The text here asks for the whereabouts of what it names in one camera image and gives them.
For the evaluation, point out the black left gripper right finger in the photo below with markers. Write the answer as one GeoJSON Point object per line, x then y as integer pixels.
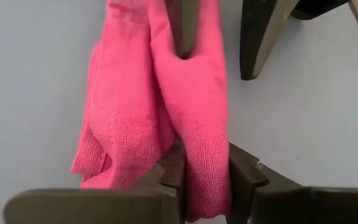
{"type": "Point", "coordinates": [275, 202]}

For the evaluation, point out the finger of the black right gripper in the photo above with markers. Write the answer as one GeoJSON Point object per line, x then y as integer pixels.
{"type": "Point", "coordinates": [183, 28]}
{"type": "Point", "coordinates": [256, 40]}

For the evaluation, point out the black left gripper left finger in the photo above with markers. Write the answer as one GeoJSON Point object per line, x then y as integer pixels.
{"type": "Point", "coordinates": [120, 205]}

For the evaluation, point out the pink towel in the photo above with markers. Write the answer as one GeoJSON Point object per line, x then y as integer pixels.
{"type": "Point", "coordinates": [194, 118]}

